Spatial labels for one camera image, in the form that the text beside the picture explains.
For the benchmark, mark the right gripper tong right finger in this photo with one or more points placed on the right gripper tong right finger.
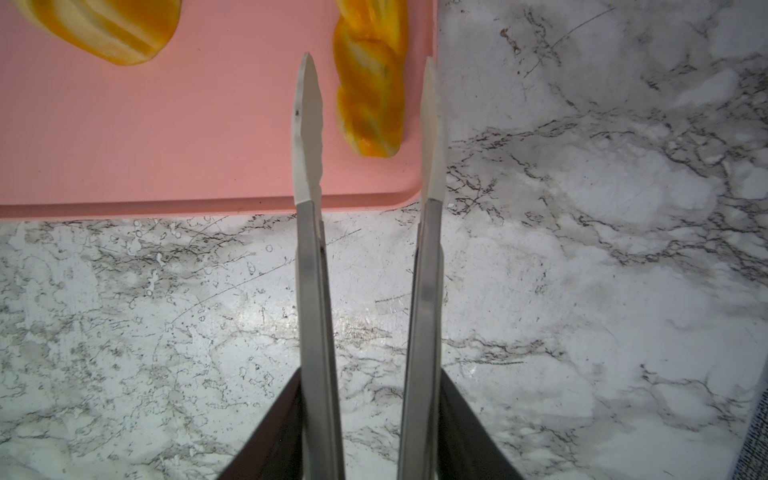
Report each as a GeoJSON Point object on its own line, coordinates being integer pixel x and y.
{"type": "Point", "coordinates": [419, 423]}

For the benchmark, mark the pink plastic tray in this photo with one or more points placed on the pink plastic tray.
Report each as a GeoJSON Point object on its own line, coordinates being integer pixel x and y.
{"type": "Point", "coordinates": [203, 128]}

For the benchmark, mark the twisted yellow fake bread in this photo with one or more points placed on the twisted yellow fake bread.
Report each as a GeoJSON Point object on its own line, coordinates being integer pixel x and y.
{"type": "Point", "coordinates": [370, 44]}

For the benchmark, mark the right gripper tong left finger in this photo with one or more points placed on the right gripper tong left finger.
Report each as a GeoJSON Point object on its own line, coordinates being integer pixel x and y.
{"type": "Point", "coordinates": [322, 438]}

